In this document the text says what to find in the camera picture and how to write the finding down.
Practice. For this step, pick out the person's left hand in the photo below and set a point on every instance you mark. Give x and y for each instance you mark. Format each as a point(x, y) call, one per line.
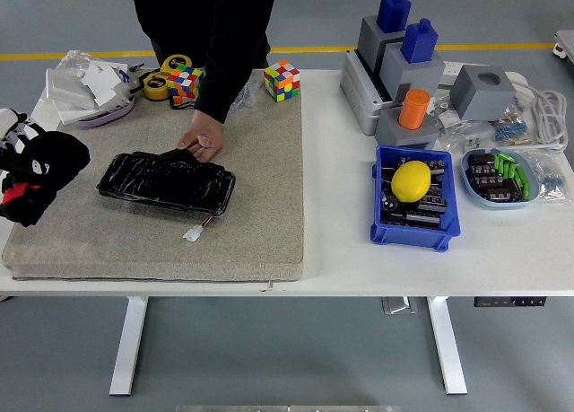
point(207, 136)

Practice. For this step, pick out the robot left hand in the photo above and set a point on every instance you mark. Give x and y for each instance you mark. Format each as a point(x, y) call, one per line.
point(9, 118)

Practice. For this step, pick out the black rag with red tag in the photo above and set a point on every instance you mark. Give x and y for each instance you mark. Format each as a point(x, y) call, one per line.
point(63, 156)

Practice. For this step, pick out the person's left forearm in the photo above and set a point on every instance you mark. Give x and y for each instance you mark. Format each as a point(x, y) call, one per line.
point(224, 89)

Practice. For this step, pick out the black table control panel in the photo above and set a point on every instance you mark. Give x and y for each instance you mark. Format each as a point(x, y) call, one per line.
point(509, 301)

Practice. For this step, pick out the small clear bag of screws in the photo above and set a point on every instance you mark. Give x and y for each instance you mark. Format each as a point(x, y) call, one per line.
point(246, 95)

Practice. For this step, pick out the colourful puzzle cube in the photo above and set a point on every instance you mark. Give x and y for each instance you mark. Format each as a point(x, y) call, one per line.
point(184, 84)
point(281, 81)

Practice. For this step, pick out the grey-brown mat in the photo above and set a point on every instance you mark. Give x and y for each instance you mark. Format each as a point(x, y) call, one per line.
point(260, 183)

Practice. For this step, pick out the yellow tape measure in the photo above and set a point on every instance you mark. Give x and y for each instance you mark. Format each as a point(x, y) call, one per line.
point(155, 85)
point(175, 63)

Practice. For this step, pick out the crumpled clear plastic bag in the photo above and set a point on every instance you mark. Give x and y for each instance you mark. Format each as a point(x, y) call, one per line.
point(76, 59)

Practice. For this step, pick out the small black clip tool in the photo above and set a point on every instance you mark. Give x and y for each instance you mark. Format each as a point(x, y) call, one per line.
point(134, 82)

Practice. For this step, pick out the purple-rimmed white plate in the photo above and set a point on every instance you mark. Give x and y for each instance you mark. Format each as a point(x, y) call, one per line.
point(107, 116)

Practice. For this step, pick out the white torn cardboard sheet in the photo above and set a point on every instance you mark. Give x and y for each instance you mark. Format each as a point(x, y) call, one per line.
point(105, 82)

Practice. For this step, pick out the person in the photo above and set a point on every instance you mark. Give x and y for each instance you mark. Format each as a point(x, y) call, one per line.
point(202, 17)

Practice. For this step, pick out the light grey junction box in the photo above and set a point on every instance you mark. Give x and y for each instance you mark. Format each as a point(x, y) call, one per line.
point(354, 89)

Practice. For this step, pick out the low grey block holder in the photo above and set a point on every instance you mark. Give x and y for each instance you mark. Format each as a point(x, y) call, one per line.
point(390, 131)

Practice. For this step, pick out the black cylindrical capacitor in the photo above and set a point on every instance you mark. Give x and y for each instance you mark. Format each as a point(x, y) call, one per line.
point(389, 202)
point(423, 219)
point(434, 204)

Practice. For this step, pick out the yellow lemon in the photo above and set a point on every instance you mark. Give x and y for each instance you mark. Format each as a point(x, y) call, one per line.
point(410, 181)

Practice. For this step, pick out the orange cylinder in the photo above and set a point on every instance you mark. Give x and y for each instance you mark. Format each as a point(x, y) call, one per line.
point(413, 109)

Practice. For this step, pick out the white table leg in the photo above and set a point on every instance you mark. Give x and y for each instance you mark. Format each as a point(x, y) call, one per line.
point(127, 344)
point(448, 344)

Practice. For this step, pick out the blue bottle-shaped block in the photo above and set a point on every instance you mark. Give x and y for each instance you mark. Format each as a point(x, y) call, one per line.
point(419, 41)
point(393, 10)

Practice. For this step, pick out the blue plastic bin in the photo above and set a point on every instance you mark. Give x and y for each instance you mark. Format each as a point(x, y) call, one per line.
point(408, 239)

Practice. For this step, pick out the clear bag of white parts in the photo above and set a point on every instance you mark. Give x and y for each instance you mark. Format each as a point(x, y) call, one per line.
point(446, 113)

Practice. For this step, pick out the white power strip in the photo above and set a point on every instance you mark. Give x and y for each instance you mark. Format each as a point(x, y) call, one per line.
point(450, 73)

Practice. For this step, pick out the clear bag with white plug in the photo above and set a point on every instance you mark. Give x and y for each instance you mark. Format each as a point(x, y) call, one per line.
point(466, 136)

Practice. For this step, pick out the grey block with round hole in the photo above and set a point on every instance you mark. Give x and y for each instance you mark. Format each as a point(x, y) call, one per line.
point(475, 100)

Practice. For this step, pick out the dark brown capacitor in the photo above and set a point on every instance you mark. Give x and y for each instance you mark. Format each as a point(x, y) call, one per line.
point(503, 195)
point(480, 170)
point(480, 159)
point(488, 181)

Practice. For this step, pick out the green battery cell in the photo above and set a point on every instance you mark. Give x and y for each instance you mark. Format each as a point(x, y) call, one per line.
point(525, 190)
point(497, 160)
point(520, 177)

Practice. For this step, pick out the light blue oval dish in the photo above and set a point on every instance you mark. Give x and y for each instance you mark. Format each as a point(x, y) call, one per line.
point(498, 205)

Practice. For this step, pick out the clear bag of blue resistors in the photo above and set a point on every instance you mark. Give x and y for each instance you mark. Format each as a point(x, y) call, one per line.
point(511, 129)
point(545, 178)

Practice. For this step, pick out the white cart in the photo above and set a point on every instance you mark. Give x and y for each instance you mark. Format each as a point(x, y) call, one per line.
point(566, 46)

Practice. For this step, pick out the silver metal bracket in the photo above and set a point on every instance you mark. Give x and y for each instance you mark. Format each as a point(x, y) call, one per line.
point(399, 305)

